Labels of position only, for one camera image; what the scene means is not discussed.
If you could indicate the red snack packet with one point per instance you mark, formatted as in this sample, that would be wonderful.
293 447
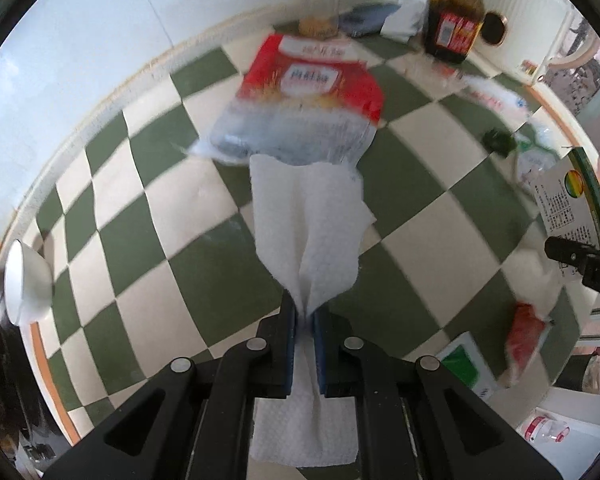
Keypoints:
525 340

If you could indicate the clear wrapper with red print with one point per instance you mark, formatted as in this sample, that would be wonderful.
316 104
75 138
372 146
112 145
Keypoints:
495 95

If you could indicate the green white checkered tablecloth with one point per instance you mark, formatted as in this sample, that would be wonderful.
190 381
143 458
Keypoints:
170 240

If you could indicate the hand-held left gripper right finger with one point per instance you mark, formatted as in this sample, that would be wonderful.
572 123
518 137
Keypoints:
322 355

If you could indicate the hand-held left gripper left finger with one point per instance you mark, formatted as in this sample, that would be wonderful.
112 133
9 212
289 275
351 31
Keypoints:
289 355

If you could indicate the green and white packet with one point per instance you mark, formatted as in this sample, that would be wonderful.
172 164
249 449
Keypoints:
462 365

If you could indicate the crumpled white tissue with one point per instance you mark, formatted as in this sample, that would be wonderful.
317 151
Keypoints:
405 17

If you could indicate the white carton with rainbow label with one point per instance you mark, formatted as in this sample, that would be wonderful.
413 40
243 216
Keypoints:
572 210

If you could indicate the white paper towel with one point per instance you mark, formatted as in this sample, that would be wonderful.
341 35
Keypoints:
310 220

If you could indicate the dark blue cloth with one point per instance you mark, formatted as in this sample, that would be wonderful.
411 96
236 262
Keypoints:
367 17

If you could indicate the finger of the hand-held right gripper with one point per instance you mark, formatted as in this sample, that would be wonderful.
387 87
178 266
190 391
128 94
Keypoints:
565 252

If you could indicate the white bowl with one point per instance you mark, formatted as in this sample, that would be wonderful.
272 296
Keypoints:
27 285

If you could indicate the red and clear tissue pack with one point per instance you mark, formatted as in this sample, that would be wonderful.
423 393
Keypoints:
305 80

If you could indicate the dark brown sauce bottle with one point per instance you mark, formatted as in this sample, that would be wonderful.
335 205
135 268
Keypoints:
452 10

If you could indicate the dark green crumpled wrapper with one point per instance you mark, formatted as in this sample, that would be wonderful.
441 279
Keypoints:
497 141

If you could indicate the clear bottle with pink cap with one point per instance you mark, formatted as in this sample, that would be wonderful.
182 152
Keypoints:
545 427

